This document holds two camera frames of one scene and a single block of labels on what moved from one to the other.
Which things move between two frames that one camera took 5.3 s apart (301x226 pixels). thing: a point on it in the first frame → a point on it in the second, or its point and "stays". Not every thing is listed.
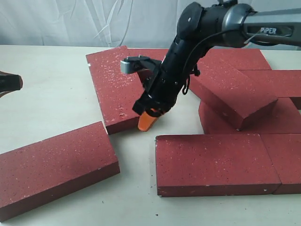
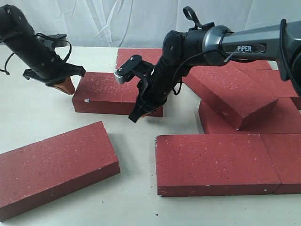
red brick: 284,149 stays
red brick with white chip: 117,93 → 100,92
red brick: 35,172 stays
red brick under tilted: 282,117 stays
